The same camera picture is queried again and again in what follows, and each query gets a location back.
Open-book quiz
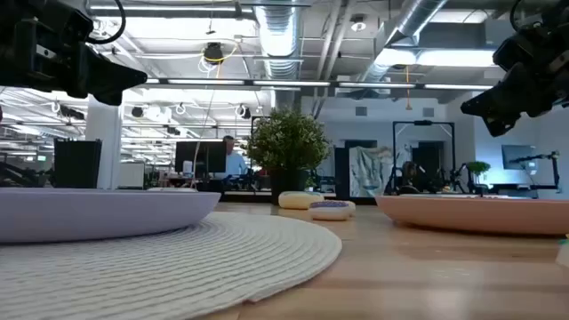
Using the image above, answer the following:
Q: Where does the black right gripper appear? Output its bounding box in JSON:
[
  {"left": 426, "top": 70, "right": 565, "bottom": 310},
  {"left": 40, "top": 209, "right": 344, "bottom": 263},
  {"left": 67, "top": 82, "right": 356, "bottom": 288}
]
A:
[{"left": 461, "top": 17, "right": 569, "bottom": 138}]

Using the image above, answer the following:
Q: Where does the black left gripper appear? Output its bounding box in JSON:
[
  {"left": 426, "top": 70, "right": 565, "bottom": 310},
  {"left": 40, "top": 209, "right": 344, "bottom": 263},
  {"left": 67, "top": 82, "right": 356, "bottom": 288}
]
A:
[{"left": 0, "top": 40, "right": 148, "bottom": 107}]

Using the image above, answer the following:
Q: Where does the purple iced donut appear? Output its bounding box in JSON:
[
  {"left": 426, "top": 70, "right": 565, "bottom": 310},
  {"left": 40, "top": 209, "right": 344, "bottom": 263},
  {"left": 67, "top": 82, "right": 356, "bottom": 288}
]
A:
[{"left": 308, "top": 200, "right": 351, "bottom": 222}]

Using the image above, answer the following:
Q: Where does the white building column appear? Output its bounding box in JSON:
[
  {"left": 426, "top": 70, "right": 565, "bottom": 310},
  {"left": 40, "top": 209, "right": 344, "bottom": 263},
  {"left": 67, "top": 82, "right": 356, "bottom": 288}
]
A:
[{"left": 84, "top": 98, "right": 124, "bottom": 190}]

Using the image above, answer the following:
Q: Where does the small green plant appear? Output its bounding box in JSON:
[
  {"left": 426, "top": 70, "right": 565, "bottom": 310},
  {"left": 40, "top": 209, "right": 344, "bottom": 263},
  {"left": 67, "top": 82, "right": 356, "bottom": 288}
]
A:
[{"left": 466, "top": 160, "right": 492, "bottom": 178}]

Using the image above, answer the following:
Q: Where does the bright rectangular ceiling light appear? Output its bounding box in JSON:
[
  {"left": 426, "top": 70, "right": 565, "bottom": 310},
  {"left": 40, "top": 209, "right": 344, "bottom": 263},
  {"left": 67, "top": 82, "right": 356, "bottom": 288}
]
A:
[{"left": 386, "top": 47, "right": 497, "bottom": 68}]

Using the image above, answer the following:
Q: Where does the black ribbed box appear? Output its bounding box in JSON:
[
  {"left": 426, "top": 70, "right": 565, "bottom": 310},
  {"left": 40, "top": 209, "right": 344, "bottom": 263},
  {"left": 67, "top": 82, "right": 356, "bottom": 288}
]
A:
[{"left": 52, "top": 138, "right": 103, "bottom": 189}]

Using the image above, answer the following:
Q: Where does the black computer monitor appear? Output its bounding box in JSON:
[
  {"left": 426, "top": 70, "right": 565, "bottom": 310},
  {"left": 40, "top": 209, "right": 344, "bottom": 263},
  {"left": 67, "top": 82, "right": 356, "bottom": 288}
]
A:
[{"left": 174, "top": 140, "right": 228, "bottom": 174}]

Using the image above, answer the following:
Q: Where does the pink plate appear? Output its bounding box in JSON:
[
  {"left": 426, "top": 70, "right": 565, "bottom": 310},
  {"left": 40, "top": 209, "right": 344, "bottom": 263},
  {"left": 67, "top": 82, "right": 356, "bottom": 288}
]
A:
[{"left": 375, "top": 193, "right": 569, "bottom": 236}]

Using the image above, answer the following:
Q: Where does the person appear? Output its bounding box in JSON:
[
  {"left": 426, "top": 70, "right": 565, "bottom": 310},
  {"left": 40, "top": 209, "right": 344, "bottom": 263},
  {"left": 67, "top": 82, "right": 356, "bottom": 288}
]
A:
[
  {"left": 220, "top": 135, "right": 249, "bottom": 179},
  {"left": 398, "top": 160, "right": 421, "bottom": 196}
]

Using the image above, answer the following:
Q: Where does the lilac plate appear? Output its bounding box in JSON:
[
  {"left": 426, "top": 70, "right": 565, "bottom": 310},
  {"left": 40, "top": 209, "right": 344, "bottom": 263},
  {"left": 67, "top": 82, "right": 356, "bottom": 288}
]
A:
[{"left": 0, "top": 186, "right": 222, "bottom": 244}]

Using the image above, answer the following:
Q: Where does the white blue draped cloth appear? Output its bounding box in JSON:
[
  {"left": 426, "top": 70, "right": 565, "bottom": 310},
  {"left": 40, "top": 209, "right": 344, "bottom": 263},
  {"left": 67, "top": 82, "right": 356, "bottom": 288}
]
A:
[{"left": 349, "top": 145, "right": 397, "bottom": 199}]

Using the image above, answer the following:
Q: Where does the pale sprinkled donut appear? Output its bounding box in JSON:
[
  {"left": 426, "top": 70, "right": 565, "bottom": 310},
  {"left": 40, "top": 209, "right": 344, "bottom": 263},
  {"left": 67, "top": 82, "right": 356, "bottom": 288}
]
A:
[{"left": 555, "top": 233, "right": 569, "bottom": 268}]

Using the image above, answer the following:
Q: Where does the green potted plant black pot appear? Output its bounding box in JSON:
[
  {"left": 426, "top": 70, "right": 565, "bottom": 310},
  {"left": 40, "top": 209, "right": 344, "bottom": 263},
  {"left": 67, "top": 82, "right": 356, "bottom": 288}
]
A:
[{"left": 245, "top": 108, "right": 333, "bottom": 206}]

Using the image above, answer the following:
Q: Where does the white woven round placemat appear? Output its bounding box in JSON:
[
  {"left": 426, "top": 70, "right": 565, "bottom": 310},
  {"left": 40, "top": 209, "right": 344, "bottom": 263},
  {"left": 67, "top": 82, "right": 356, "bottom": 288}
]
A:
[{"left": 0, "top": 211, "right": 343, "bottom": 320}]

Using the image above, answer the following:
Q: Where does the black left wrist camera cable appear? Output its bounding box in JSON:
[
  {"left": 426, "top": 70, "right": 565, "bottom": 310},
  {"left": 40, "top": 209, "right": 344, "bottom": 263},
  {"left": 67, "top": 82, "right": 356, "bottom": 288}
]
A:
[{"left": 85, "top": 0, "right": 127, "bottom": 45}]

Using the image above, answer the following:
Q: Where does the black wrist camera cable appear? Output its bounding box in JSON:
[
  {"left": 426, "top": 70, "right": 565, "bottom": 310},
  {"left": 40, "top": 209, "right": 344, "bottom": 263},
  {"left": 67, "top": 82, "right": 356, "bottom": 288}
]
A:
[
  {"left": 509, "top": 0, "right": 534, "bottom": 33},
  {"left": 85, "top": 0, "right": 127, "bottom": 45}
]

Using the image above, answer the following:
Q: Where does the grey wall monitor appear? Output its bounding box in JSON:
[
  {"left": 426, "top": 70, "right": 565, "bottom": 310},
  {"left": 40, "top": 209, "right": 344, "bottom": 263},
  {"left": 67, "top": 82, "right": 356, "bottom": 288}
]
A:
[{"left": 501, "top": 144, "right": 538, "bottom": 172}]

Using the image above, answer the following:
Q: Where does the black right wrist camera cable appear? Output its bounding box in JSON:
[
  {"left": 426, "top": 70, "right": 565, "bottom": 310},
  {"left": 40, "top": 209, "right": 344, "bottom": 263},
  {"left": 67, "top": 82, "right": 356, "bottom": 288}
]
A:
[{"left": 509, "top": 0, "right": 534, "bottom": 33}]

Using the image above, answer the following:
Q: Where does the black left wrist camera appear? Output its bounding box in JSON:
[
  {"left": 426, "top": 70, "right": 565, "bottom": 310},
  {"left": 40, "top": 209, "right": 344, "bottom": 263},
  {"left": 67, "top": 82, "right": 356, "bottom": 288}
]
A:
[{"left": 0, "top": 0, "right": 95, "bottom": 45}]

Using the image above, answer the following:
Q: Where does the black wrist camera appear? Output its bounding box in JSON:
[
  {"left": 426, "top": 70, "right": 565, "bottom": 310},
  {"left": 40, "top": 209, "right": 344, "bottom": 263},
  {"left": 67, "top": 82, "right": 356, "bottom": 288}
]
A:
[
  {"left": 510, "top": 0, "right": 569, "bottom": 35},
  {"left": 0, "top": 0, "right": 95, "bottom": 45}
]

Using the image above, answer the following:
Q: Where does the black metal frame rig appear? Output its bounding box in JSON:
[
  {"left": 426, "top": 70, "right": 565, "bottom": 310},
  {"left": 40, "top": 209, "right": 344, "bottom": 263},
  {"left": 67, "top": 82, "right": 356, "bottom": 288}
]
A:
[{"left": 392, "top": 119, "right": 456, "bottom": 196}]

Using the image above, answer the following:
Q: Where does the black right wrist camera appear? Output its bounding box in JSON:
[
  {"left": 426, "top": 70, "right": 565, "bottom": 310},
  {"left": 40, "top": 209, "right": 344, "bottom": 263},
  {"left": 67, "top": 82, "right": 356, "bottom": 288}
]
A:
[{"left": 510, "top": 0, "right": 569, "bottom": 35}]

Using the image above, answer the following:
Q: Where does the black ceiling device yellow cable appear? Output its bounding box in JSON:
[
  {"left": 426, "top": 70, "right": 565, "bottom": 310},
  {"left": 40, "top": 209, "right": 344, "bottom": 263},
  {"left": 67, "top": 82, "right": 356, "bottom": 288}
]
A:
[{"left": 203, "top": 41, "right": 226, "bottom": 66}]

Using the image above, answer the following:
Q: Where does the silver slanted ceiling duct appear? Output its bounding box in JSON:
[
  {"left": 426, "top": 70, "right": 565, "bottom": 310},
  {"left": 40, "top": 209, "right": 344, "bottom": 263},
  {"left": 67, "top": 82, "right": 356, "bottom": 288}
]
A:
[{"left": 355, "top": 0, "right": 450, "bottom": 85}]

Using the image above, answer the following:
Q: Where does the silver round ceiling duct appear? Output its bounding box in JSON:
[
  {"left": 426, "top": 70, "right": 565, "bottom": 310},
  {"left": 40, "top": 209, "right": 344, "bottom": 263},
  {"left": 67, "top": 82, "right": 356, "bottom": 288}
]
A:
[{"left": 253, "top": 4, "right": 307, "bottom": 81}]

